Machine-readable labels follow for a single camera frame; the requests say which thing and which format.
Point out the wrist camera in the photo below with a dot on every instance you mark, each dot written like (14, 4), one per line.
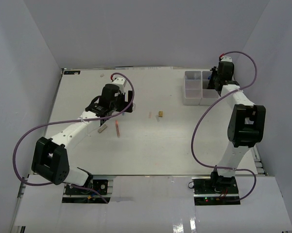
(225, 58)
(120, 82)

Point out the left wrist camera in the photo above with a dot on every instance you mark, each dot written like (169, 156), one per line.
(120, 82)

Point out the blue corner label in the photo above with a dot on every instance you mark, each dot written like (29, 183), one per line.
(71, 72)

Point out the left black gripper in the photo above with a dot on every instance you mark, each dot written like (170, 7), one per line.
(124, 104)

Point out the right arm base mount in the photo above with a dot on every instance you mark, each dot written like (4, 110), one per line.
(206, 194)

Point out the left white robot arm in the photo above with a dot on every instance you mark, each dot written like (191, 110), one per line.
(51, 155)

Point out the small wooden block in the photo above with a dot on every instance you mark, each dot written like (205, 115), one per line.
(161, 114)

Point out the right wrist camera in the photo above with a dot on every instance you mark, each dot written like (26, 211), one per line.
(225, 58)

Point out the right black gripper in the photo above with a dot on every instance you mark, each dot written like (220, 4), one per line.
(214, 70)

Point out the white compartment organizer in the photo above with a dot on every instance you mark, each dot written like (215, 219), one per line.
(194, 89)

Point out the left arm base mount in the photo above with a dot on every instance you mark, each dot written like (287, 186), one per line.
(93, 192)

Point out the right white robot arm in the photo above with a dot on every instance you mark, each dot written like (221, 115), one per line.
(245, 127)

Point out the orange pen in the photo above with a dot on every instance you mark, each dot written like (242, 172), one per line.
(117, 128)

